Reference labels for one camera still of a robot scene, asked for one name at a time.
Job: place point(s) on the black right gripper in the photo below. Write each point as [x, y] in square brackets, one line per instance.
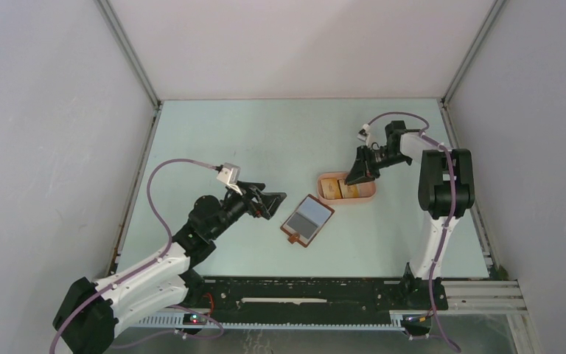
[365, 152]

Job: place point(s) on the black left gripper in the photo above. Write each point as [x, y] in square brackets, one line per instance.
[267, 202]

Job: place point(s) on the pink plastic tray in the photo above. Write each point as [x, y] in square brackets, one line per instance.
[367, 190]

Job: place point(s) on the brown leather card holder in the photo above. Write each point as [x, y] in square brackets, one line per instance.
[318, 212]

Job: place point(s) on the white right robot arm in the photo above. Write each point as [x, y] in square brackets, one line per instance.
[446, 188]

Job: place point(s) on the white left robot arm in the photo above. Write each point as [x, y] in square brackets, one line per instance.
[94, 312]

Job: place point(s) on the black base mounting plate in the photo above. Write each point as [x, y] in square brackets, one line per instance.
[338, 313]

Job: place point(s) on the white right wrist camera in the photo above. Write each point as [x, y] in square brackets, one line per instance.
[365, 136]

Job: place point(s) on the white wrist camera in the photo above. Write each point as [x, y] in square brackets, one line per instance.
[228, 174]
[365, 136]

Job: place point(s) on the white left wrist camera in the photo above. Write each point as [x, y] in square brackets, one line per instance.
[228, 174]

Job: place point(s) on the white cable duct strip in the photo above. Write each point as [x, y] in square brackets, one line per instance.
[184, 320]

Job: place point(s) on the aluminium frame rail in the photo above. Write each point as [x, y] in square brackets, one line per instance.
[451, 296]

